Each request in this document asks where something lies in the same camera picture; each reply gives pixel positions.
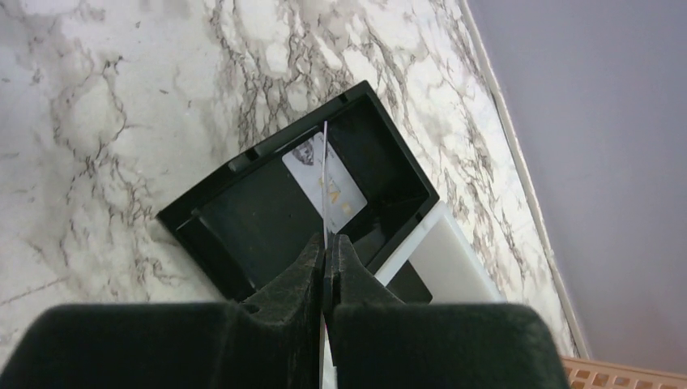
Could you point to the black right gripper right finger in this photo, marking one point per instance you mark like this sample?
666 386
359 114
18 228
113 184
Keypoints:
378 341

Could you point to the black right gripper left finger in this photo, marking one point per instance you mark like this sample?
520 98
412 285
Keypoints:
270 340

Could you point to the silver card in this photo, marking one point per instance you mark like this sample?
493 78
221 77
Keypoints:
325 187

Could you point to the black card in white bin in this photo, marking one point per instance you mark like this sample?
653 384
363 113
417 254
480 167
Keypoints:
407 286

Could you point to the white middle bin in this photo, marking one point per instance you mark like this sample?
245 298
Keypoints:
444 262

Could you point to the black left bin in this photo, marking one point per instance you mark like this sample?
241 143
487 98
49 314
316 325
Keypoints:
247 221

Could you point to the peach file organizer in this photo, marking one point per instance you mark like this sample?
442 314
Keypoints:
595 374

